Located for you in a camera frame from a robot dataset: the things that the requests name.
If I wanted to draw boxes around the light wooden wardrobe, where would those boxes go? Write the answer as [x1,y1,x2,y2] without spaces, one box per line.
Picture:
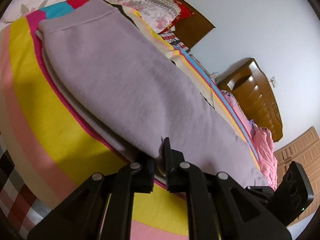
[274,127,320,225]

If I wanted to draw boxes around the pink bed sheet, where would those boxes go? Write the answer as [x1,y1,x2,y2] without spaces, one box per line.
[221,90,255,139]

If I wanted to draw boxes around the dark brown headboard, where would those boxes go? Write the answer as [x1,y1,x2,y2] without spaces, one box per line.
[175,0,215,49]

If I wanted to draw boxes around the white wall socket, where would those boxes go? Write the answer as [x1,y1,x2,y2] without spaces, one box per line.
[270,77,277,88]

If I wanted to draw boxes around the red embroidered pillow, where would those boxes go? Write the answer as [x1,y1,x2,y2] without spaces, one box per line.
[161,0,195,34]

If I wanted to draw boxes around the pink floral quilt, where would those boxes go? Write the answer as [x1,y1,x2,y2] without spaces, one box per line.
[0,0,182,34]

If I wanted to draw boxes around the rainbow striped blanket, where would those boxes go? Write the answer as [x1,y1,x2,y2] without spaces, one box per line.
[1,0,260,239]

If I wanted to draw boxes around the lilac sweatpants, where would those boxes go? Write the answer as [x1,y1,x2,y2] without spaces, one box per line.
[37,0,268,187]

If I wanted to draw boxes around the pink crumpled duvet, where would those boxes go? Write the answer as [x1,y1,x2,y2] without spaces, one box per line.
[253,124,278,191]

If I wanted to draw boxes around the glossy wooden headboard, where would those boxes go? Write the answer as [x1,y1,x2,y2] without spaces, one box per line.
[217,58,283,142]

